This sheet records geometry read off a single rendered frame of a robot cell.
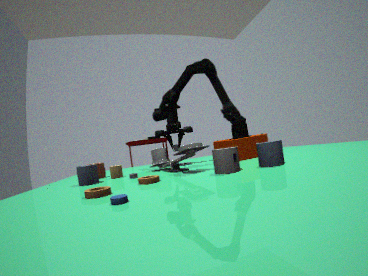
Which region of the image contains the tan tape roll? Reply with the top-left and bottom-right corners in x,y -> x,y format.
110,165 -> 123,179

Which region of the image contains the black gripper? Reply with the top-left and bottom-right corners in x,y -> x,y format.
155,117 -> 193,149

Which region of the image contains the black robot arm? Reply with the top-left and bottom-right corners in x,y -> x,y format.
152,59 -> 252,139

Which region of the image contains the brown ring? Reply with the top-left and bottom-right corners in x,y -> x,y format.
84,186 -> 112,199
138,175 -> 160,185

